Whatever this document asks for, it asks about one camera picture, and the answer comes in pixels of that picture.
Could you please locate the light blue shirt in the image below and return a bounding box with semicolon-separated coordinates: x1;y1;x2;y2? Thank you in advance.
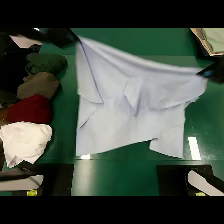
75;35;209;160

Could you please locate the brown garment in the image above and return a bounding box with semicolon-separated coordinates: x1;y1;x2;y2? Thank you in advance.
16;71;61;101

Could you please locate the red garment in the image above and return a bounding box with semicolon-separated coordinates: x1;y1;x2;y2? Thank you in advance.
6;93;54;125

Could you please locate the dark green garment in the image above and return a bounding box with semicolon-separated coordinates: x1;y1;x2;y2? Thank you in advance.
25;52;69;80

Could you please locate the white garment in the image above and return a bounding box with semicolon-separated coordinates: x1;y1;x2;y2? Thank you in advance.
0;121;54;169

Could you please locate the black garment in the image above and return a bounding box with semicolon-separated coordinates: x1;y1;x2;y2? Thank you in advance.
0;32;42;103

